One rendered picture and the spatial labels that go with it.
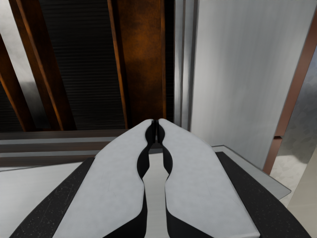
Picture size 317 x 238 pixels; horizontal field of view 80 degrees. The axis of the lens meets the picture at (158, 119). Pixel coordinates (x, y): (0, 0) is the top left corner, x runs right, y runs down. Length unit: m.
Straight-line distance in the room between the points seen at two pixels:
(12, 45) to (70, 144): 0.19
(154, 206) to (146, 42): 0.26
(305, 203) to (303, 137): 1.64
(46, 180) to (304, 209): 2.13
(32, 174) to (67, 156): 0.04
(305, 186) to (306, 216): 0.43
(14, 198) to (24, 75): 0.19
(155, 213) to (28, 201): 0.17
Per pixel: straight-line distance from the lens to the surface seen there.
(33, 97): 0.40
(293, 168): 0.61
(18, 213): 0.36
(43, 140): 0.29
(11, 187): 0.32
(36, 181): 0.29
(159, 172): 0.24
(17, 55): 0.39
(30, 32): 0.37
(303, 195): 2.06
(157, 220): 0.31
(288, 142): 0.54
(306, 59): 0.27
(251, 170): 0.26
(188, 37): 0.19
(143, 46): 0.36
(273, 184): 0.29
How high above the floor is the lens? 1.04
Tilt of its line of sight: 60 degrees down
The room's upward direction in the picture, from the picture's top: 180 degrees clockwise
